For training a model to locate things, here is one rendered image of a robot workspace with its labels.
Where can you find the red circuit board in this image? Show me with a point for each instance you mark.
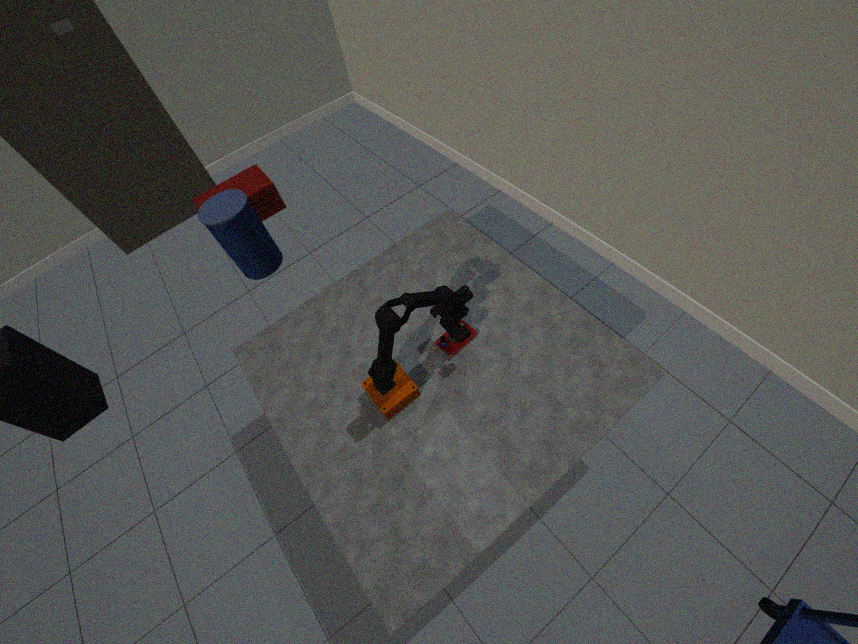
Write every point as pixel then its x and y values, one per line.
pixel 449 345

